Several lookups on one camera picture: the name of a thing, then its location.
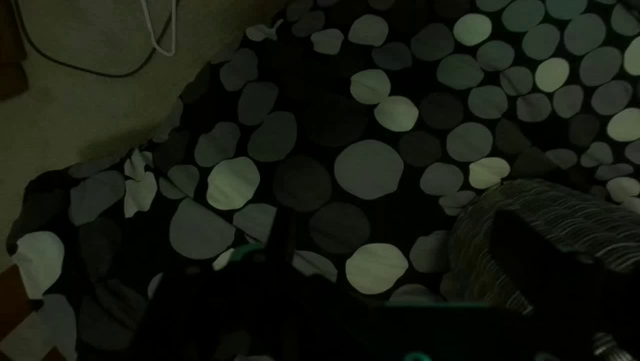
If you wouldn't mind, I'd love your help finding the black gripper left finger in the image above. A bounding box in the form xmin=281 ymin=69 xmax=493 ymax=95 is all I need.
xmin=127 ymin=262 xmax=347 ymax=361

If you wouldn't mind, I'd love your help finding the black cable on floor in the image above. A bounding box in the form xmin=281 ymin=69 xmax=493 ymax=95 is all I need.
xmin=10 ymin=0 xmax=175 ymax=80

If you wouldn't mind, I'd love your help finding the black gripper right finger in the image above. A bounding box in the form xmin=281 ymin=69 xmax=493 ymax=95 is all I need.
xmin=345 ymin=305 xmax=534 ymax=361

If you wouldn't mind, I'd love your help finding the grey woven wicker basket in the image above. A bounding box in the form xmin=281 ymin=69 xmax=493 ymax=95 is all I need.
xmin=446 ymin=177 xmax=640 ymax=317

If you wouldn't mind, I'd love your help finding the white cable on floor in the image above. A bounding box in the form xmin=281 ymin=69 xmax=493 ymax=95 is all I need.
xmin=138 ymin=0 xmax=179 ymax=58

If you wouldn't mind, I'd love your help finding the black spotted bed cover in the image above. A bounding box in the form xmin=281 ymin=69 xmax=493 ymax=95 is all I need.
xmin=7 ymin=0 xmax=640 ymax=361

